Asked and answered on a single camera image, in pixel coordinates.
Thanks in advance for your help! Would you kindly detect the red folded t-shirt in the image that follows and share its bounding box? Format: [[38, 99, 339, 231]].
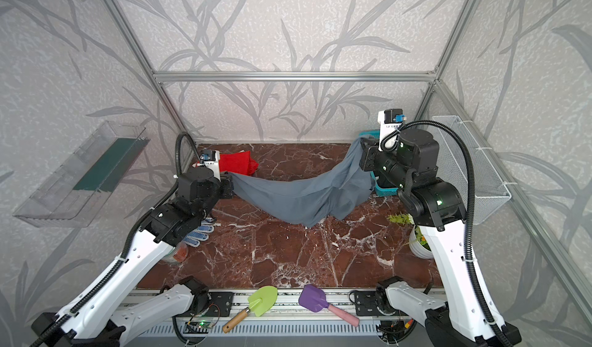
[[219, 151, 259, 176]]

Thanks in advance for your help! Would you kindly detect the green garden trowel wooden handle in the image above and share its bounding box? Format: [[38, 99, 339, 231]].
[[223, 285, 278, 333]]

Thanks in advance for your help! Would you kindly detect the purple scoop pink handle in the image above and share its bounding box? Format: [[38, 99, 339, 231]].
[[298, 285, 360, 328]]

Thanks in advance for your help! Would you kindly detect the potted artificial flower plant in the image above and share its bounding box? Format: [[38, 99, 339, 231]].
[[387, 214, 434, 259]]

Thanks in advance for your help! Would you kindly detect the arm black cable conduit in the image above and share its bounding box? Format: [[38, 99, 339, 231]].
[[27, 131, 200, 347], [380, 119, 514, 347]]

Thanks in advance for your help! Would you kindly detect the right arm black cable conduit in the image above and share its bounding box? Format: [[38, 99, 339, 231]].
[[380, 119, 514, 347]]

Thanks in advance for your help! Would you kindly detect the aluminium frame enclosure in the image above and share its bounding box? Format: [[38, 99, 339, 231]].
[[100, 0, 591, 322]]

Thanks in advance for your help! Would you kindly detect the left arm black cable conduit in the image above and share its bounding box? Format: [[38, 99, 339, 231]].
[[27, 131, 200, 347]]

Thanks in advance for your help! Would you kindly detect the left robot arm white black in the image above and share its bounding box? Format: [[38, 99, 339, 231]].
[[32, 165, 233, 346]]

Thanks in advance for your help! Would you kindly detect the teal plastic basket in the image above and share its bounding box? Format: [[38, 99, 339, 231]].
[[359, 130, 398, 197]]

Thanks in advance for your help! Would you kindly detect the clear plastic wall shelf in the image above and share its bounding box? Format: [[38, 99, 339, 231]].
[[13, 121, 150, 228]]

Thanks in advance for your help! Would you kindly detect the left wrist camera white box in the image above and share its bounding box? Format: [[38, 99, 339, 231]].
[[197, 149, 220, 180]]

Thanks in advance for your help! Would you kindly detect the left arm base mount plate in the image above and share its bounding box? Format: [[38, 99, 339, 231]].
[[179, 276, 234, 317]]

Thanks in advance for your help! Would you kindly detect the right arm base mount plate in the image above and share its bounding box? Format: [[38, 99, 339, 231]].
[[348, 276, 402, 317]]

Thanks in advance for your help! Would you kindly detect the blue dotted work glove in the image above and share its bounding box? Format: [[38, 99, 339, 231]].
[[183, 217, 217, 248]]

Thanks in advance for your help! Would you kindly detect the round tape roll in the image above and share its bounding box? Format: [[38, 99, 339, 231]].
[[162, 242, 189, 264]]

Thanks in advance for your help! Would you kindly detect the small green circuit board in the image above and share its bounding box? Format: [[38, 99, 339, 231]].
[[184, 320, 218, 334]]

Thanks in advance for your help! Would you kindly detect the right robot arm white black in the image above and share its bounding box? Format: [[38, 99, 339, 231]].
[[360, 122, 522, 346]]

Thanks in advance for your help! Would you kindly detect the white wire mesh basket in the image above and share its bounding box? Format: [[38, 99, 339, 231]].
[[427, 115, 511, 225]]

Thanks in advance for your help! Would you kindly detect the grey t-shirt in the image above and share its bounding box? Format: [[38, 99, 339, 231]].
[[230, 137, 375, 228]]

